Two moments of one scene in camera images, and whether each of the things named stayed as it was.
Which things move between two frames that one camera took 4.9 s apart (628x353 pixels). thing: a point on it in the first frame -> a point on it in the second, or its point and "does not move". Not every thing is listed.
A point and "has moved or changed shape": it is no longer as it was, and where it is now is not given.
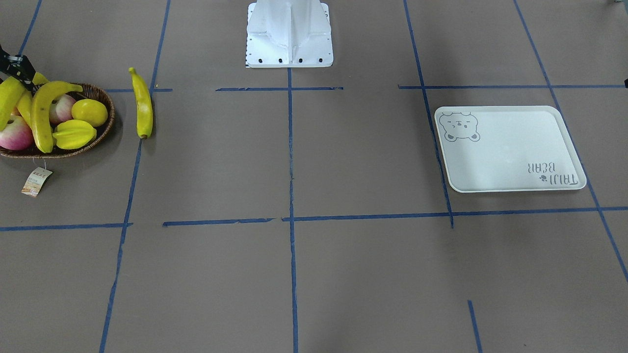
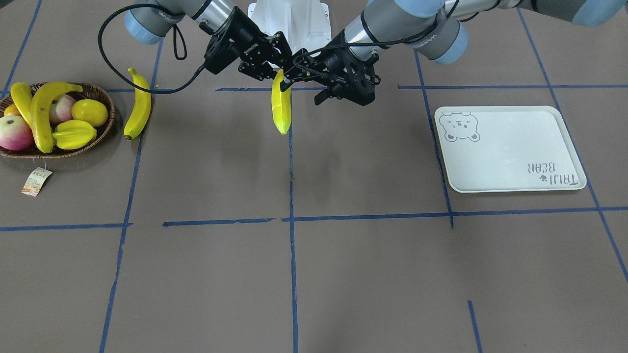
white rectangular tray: [508, 148] does not move
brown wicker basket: [89, 92] does not move
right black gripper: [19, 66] -> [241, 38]
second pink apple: [61, 109] does not move
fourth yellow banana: [24, 104] does not move
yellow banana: [11, 88] -> [281, 103]
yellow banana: [42, 94] does not move
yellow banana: [144, 116] has moved or changed shape
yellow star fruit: [73, 134] does not move
